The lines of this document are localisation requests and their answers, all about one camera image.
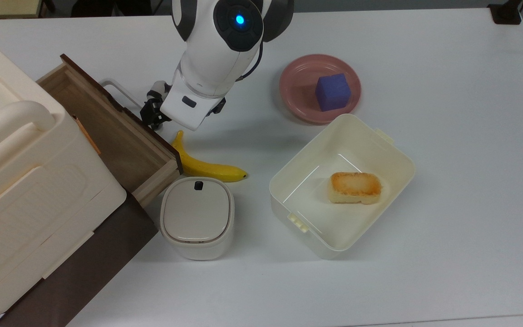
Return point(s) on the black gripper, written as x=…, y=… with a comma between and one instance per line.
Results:
x=165, y=114

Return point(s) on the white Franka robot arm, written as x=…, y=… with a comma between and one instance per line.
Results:
x=216, y=59

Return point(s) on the dark wood drawer cabinet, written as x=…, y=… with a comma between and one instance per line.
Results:
x=84, y=272

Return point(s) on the cream open plastic bin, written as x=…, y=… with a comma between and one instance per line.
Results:
x=343, y=213

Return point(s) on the orange tag on storage box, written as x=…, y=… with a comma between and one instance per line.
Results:
x=87, y=135

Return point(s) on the yellow banana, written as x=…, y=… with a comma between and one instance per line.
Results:
x=207, y=169

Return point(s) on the small beige lidded trash can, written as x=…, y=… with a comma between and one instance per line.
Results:
x=196, y=218

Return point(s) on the pink round plate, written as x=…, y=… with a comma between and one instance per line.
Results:
x=302, y=91

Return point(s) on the purple cube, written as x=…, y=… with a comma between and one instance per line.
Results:
x=333, y=92

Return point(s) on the toasted bread piece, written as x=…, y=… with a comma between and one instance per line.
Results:
x=354, y=187

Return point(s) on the black stand base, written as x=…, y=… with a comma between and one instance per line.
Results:
x=505, y=12

